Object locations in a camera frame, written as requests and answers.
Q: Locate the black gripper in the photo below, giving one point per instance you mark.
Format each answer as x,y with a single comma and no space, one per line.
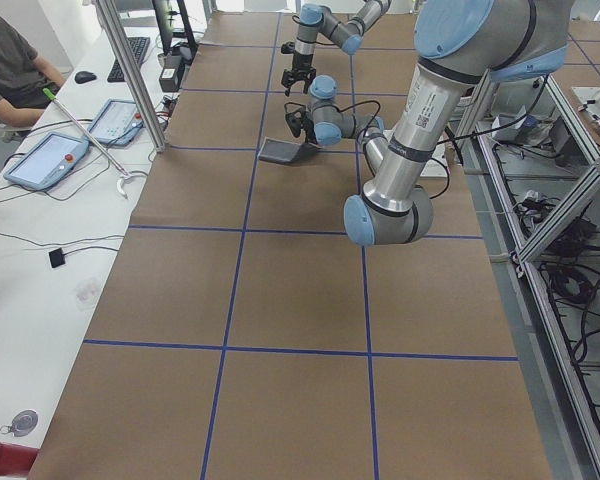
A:
298,66
310,131

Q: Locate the pink and grey towel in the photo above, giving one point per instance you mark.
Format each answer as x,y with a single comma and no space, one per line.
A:
285,152

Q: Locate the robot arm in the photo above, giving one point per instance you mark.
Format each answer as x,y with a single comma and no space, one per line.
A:
457,43
315,20

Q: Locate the monitor stand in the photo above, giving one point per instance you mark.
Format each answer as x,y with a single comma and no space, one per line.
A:
166,16

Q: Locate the black power box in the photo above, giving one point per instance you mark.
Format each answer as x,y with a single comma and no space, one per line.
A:
173,67

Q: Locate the blue tape line lengthwise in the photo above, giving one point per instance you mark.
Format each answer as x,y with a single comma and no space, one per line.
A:
235,282

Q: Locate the far teach pendant tablet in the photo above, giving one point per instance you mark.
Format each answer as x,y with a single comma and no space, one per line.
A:
117,123

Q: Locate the teach pendant tablet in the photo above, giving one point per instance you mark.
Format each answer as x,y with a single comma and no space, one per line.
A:
117,123
48,162

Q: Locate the metal reacher stick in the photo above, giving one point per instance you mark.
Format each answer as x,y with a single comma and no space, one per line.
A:
125,176

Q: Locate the black computer mouse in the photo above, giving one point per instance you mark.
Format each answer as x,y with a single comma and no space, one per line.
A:
82,77

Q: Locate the near teach pendant tablet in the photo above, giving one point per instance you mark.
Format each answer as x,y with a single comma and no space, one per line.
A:
48,162

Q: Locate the seated person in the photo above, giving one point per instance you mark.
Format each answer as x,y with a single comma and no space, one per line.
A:
24,76

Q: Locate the small black square device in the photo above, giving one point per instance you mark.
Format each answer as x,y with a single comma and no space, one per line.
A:
57,257

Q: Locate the round metal disc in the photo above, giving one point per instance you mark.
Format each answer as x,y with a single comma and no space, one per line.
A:
22,424

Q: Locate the red cylinder object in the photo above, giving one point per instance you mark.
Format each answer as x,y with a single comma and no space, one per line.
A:
16,460

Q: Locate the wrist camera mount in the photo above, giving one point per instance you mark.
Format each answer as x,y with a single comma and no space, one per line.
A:
295,121
288,48

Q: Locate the aluminium frame post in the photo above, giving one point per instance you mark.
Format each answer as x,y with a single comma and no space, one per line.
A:
116,35

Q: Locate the aluminium truss frame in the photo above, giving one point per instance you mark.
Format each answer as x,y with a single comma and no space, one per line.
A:
532,150

